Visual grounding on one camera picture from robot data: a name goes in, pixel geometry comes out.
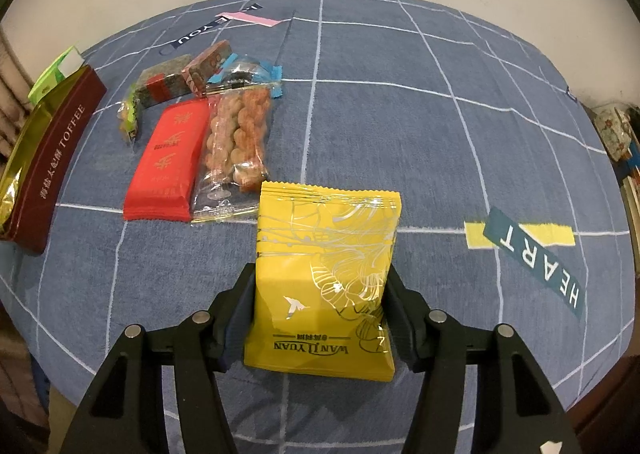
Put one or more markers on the green tissue pack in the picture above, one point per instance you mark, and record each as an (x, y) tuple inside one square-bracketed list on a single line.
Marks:
[(61, 68)]

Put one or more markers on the cluttered items at table side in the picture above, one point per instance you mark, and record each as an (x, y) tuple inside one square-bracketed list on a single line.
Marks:
[(617, 124)]

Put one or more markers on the beige patterned curtain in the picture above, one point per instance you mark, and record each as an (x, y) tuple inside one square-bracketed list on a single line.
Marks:
[(15, 85)]

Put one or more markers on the yellow snack packet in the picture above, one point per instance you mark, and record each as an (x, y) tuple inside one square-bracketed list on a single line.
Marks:
[(323, 256)]

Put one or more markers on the green wrapped biscuit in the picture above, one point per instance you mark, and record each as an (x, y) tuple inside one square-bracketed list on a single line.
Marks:
[(128, 115)]

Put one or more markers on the clear bag fried dough twists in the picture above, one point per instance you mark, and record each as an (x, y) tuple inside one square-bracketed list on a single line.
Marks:
[(233, 158)]

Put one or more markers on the red snack packet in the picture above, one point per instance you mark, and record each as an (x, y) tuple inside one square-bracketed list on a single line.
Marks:
[(162, 184)]

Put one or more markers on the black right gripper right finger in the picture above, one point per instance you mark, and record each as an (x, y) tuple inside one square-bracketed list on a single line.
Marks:
[(516, 409)]

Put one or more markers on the gold toffee tin box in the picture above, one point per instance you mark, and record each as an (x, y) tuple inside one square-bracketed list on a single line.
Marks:
[(34, 173)]

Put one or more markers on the dark seaweed snack bar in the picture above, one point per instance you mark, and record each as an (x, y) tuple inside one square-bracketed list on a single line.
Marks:
[(160, 83)]

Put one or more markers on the blue wrapped candy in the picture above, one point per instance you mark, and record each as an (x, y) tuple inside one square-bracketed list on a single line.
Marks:
[(240, 71)]

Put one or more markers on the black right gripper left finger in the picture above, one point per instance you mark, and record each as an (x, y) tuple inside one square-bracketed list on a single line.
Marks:
[(124, 410)]

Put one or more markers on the pink red candy bar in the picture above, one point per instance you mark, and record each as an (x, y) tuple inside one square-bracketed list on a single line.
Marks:
[(201, 68)]

